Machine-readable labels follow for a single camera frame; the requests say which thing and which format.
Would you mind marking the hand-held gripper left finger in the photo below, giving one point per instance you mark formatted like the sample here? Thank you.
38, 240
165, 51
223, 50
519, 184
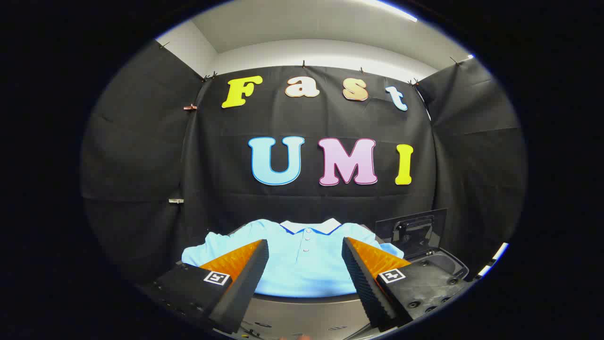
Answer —
243, 288

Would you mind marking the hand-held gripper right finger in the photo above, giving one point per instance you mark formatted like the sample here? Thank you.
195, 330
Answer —
365, 288

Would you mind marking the light blue polo shirt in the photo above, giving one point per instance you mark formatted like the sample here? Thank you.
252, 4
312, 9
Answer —
302, 269

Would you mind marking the grey box cabinet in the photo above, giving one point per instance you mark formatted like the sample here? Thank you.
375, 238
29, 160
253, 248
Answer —
306, 316

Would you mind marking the black backdrop cloth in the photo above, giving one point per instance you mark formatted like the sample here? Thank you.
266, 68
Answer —
226, 189

